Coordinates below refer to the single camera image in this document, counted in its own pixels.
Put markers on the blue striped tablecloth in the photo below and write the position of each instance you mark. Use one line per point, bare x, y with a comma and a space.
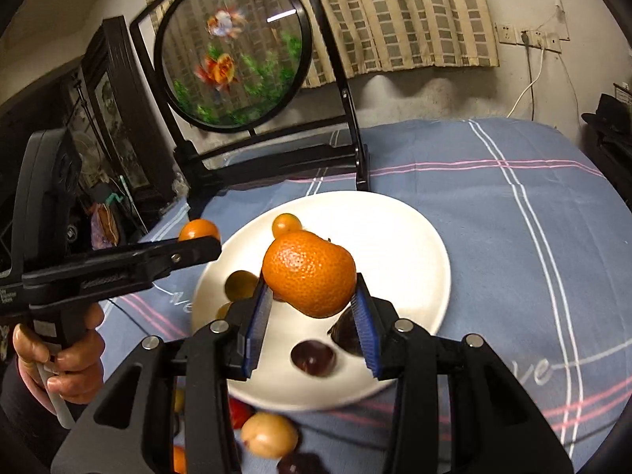
540, 249

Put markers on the olive green round fruit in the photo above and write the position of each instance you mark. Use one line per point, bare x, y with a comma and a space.
240, 285

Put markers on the large mandarin orange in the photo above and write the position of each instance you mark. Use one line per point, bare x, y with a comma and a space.
314, 276

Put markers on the white round plate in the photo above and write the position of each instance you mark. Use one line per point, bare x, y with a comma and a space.
398, 252

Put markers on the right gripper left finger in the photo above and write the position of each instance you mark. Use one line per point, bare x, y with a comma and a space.
128, 427

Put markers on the orange persimmon fruit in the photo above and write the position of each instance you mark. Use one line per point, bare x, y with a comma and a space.
285, 223

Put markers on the white wall power strip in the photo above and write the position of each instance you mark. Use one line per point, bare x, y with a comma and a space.
509, 35

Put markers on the small orange fruit left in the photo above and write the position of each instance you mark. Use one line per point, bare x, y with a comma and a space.
199, 228

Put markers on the pale yellow apple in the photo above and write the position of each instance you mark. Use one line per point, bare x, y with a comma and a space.
222, 312

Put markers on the goldfish embroidery round screen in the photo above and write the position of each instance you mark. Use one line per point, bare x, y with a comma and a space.
220, 69

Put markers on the black desk shelf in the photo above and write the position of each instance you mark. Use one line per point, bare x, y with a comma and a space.
606, 138

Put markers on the red tomato fruit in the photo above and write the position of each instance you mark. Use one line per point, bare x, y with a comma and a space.
239, 413

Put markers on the dark framed wall painting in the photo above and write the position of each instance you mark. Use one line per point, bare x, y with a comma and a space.
134, 143

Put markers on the person's left hand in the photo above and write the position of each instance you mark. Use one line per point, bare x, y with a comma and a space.
79, 369

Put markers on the beige checked curtain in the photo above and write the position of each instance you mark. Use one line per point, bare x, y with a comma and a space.
394, 35

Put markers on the dark red cherry fruit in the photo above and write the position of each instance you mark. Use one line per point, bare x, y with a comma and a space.
314, 358

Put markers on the dark brown oblong fruit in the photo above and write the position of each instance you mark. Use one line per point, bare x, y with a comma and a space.
344, 333

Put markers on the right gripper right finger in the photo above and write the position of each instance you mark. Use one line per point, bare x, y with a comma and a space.
495, 426

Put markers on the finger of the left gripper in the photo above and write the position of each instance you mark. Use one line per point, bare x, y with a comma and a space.
163, 259

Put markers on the orange round fruit centre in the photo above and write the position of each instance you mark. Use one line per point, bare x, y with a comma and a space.
179, 460

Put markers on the small yellow-green longan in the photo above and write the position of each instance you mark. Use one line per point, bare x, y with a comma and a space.
178, 402

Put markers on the pale peach fruit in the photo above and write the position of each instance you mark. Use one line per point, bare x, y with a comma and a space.
268, 435

